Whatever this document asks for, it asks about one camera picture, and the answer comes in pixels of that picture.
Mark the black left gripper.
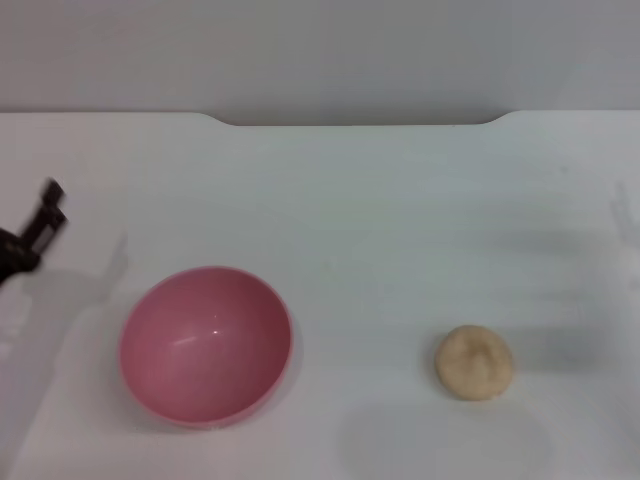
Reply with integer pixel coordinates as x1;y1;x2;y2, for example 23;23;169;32
0;177;70;281

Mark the pink plastic bowl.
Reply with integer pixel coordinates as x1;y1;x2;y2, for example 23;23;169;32
117;265;294;430

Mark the beige egg yolk pastry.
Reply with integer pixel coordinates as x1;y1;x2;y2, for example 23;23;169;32
434;324;515;401

